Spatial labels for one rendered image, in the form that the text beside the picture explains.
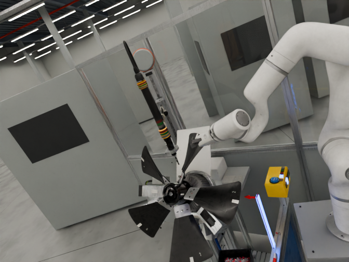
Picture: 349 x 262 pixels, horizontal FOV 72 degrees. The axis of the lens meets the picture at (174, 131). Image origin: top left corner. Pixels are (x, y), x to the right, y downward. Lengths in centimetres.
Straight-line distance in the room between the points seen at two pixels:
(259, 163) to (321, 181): 42
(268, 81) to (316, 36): 18
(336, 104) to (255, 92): 27
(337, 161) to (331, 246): 41
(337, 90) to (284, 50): 23
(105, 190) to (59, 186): 63
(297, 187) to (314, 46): 135
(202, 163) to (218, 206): 40
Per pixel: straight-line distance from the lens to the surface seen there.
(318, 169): 192
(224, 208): 121
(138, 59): 176
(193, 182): 143
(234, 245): 209
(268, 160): 192
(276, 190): 142
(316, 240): 128
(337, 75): 98
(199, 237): 136
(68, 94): 317
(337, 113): 97
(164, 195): 136
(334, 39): 86
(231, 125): 89
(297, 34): 86
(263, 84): 87
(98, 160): 339
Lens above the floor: 195
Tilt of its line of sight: 20 degrees down
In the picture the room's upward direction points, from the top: 24 degrees counter-clockwise
